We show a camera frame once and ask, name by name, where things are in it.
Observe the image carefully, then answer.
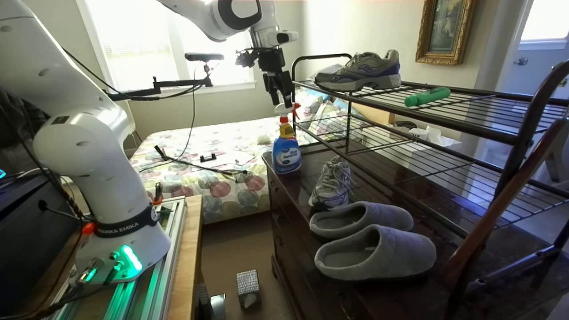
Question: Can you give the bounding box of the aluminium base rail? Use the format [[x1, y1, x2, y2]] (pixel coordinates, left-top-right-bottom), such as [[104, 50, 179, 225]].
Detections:
[[52, 198, 189, 320]]

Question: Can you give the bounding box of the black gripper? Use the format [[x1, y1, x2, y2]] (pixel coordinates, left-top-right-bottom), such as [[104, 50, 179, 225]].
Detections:
[[253, 45, 298, 111]]

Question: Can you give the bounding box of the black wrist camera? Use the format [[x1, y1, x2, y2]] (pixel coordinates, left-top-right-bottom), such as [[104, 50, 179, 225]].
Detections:
[[235, 50, 264, 68]]

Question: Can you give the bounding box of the black camera on boom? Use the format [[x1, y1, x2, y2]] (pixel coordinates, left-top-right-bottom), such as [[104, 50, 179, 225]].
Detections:
[[184, 52, 227, 65]]

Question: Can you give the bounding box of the small white cloth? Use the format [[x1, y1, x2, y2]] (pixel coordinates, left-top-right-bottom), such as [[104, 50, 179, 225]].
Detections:
[[408, 123, 461, 150]]

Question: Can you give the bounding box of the small grey cube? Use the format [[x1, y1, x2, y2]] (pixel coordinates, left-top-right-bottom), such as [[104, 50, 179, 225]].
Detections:
[[235, 269, 264, 314]]

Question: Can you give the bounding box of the grey blue sneaker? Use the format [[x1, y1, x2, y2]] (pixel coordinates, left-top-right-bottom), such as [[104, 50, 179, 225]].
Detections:
[[314, 49, 404, 95], [308, 159, 356, 214]]

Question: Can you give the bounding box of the green roller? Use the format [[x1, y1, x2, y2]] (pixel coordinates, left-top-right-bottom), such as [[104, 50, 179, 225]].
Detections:
[[404, 86, 452, 109]]

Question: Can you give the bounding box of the black stand on quilt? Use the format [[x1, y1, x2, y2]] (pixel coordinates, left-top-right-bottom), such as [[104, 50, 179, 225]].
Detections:
[[154, 145, 252, 180]]

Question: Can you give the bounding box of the black monitor box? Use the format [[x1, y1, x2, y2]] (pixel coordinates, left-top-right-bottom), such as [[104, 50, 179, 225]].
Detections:
[[0, 171, 79, 317]]

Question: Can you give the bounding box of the bright window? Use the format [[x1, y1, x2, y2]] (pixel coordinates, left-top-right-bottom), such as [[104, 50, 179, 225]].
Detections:
[[83, 0, 257, 93]]

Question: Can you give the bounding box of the grey felt slipper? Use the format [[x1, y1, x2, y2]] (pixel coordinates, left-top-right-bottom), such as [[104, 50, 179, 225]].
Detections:
[[314, 223, 440, 283], [308, 200, 417, 241]]

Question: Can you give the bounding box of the blue spray bottle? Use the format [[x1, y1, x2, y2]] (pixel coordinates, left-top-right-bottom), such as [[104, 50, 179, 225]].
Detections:
[[271, 102, 305, 177]]

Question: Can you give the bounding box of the gold framed painting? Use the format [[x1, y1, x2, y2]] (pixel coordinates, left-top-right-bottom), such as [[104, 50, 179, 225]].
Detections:
[[415, 0, 479, 68]]

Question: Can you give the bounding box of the black metal shoe rack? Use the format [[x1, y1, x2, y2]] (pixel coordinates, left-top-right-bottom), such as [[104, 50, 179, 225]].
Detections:
[[291, 52, 569, 310]]

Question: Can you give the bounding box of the small metallic block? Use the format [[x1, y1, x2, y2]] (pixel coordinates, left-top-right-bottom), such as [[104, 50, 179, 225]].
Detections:
[[209, 292, 228, 317]]

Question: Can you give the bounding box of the thin black camera cable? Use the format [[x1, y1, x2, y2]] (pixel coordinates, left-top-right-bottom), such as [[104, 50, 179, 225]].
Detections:
[[177, 88, 200, 159]]

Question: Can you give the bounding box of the light wooden robot table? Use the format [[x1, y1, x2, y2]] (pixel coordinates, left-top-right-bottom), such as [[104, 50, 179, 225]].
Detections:
[[166, 194, 205, 320]]

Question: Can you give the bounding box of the brown wooden slat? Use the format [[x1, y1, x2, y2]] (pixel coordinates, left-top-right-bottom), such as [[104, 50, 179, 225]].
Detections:
[[442, 122, 568, 292]]

